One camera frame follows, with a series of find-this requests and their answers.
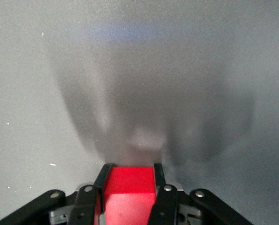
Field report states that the small red cube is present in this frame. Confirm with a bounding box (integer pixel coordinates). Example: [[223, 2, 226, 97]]
[[96, 166, 158, 225]]

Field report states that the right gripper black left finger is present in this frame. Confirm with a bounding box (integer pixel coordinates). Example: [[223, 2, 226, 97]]
[[0, 163, 118, 225]]

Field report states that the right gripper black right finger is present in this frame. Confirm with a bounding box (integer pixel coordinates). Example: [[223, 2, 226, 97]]
[[148, 162, 255, 225]]

